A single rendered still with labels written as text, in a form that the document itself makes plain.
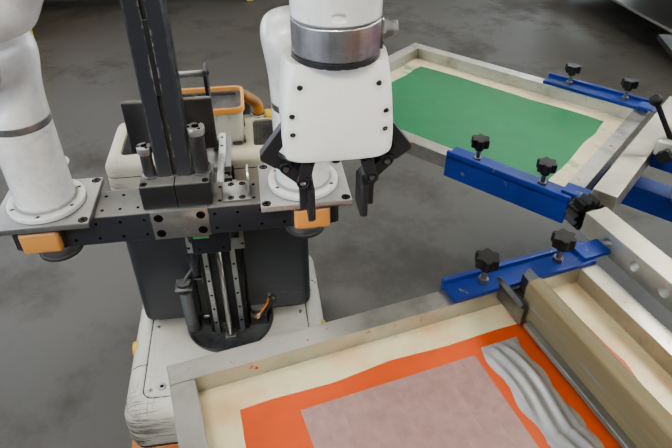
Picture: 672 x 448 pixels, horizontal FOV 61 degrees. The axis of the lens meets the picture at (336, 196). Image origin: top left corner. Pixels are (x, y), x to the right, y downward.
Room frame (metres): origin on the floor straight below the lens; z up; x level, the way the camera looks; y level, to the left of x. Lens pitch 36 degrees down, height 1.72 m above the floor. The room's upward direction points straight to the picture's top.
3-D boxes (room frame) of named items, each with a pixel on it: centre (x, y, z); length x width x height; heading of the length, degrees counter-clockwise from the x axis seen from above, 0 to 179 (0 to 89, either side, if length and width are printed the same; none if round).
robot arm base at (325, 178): (0.88, 0.06, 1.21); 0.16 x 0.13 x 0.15; 8
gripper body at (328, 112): (0.47, 0.00, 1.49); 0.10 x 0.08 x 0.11; 99
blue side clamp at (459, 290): (0.77, -0.34, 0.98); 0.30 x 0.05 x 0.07; 110
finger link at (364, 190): (0.47, -0.04, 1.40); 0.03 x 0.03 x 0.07; 9
